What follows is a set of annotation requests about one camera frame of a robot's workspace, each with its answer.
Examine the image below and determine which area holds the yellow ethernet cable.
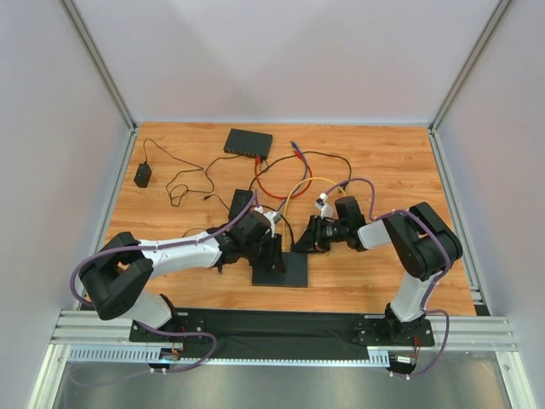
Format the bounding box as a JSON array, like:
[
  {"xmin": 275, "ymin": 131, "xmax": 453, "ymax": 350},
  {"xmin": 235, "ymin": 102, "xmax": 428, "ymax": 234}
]
[{"xmin": 281, "ymin": 177, "xmax": 348, "ymax": 252}]

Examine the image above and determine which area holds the red ethernet cable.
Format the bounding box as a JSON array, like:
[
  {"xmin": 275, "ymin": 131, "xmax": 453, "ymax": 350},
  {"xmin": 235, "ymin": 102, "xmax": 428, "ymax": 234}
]
[{"xmin": 254, "ymin": 151, "xmax": 313, "ymax": 200}]

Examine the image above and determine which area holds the black network switch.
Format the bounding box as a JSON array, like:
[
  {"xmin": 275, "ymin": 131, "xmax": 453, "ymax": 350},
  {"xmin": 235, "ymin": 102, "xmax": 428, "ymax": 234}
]
[
  {"xmin": 251, "ymin": 252, "xmax": 308, "ymax": 288},
  {"xmin": 223, "ymin": 129, "xmax": 273, "ymax": 159}
]

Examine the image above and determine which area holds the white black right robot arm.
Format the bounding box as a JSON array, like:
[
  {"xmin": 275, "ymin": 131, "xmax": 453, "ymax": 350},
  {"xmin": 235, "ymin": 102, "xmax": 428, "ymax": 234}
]
[{"xmin": 292, "ymin": 196, "xmax": 462, "ymax": 328}]

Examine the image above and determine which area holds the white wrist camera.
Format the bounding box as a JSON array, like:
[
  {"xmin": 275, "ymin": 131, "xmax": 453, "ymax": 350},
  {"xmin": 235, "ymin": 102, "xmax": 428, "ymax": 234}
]
[
  {"xmin": 314, "ymin": 193, "xmax": 335, "ymax": 219},
  {"xmin": 254, "ymin": 205, "xmax": 281, "ymax": 236}
]

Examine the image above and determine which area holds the blue ethernet cable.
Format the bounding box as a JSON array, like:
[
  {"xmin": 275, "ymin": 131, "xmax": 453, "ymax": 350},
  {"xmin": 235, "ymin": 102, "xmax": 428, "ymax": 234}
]
[{"xmin": 276, "ymin": 141, "xmax": 311, "ymax": 214}]

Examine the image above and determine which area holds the black switch power cable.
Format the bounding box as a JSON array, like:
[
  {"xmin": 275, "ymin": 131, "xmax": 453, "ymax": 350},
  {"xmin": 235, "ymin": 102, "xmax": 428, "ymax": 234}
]
[{"xmin": 182, "ymin": 193, "xmax": 233, "ymax": 239}]

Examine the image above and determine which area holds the right aluminium frame post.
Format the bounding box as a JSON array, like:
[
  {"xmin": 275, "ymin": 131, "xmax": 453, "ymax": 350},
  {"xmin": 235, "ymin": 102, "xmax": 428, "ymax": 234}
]
[{"xmin": 427, "ymin": 0, "xmax": 514, "ymax": 134}]

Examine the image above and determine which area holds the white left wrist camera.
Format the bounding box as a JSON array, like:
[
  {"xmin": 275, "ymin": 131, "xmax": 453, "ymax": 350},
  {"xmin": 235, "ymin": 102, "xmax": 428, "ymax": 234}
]
[{"xmin": 254, "ymin": 205, "xmax": 281, "ymax": 236}]

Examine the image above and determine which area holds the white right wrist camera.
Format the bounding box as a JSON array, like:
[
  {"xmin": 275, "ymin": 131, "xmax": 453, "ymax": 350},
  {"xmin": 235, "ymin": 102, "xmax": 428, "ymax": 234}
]
[{"xmin": 314, "ymin": 193, "xmax": 335, "ymax": 219}]

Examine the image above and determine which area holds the left aluminium frame post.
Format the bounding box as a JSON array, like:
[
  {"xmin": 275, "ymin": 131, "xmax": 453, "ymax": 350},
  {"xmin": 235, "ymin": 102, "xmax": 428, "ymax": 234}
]
[{"xmin": 58, "ymin": 0, "xmax": 137, "ymax": 131}]

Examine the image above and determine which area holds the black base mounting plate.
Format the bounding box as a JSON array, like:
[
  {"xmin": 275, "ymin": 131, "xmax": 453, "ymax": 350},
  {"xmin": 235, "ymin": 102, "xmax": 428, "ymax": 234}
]
[{"xmin": 129, "ymin": 307, "xmax": 435, "ymax": 363}]

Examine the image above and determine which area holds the black ethernet cable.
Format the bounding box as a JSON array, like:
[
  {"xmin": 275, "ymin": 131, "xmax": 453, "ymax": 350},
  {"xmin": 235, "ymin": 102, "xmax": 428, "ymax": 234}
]
[{"xmin": 261, "ymin": 205, "xmax": 297, "ymax": 253}]

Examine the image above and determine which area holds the aluminium frame post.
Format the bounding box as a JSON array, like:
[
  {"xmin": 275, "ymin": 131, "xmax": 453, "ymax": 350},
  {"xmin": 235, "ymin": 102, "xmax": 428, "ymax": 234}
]
[
  {"xmin": 427, "ymin": 0, "xmax": 514, "ymax": 134},
  {"xmin": 58, "ymin": 0, "xmax": 137, "ymax": 131}
]

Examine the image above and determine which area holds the black cable with usb plug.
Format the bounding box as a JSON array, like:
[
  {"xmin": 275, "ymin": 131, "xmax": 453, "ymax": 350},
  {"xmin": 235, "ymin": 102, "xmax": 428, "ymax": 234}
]
[{"xmin": 248, "ymin": 151, "xmax": 353, "ymax": 188}]

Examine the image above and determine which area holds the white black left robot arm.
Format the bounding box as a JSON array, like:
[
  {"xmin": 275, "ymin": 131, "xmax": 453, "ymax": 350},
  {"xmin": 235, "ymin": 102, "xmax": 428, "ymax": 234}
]
[{"xmin": 77, "ymin": 206, "xmax": 285, "ymax": 332}]

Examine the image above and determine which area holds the black power adapter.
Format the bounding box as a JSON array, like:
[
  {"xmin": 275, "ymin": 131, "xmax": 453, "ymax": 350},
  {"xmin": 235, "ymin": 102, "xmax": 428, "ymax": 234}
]
[{"xmin": 134, "ymin": 162, "xmax": 152, "ymax": 188}]

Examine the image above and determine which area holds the small black middle box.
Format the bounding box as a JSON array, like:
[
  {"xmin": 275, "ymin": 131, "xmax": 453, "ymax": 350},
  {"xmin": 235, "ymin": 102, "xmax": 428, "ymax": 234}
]
[{"xmin": 228, "ymin": 188, "xmax": 253, "ymax": 221}]

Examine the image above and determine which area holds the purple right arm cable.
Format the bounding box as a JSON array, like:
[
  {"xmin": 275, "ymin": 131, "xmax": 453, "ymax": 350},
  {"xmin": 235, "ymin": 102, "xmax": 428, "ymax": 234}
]
[{"xmin": 327, "ymin": 177, "xmax": 452, "ymax": 380}]

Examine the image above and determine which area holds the aluminium front frame rail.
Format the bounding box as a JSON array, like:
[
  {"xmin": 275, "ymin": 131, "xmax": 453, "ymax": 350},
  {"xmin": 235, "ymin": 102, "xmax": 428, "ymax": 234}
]
[{"xmin": 29, "ymin": 308, "xmax": 536, "ymax": 408}]

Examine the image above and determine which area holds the thin black adapter cable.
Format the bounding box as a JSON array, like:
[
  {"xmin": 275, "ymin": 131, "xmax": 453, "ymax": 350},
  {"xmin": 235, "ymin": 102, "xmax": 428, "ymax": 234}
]
[{"xmin": 141, "ymin": 137, "xmax": 238, "ymax": 209}]

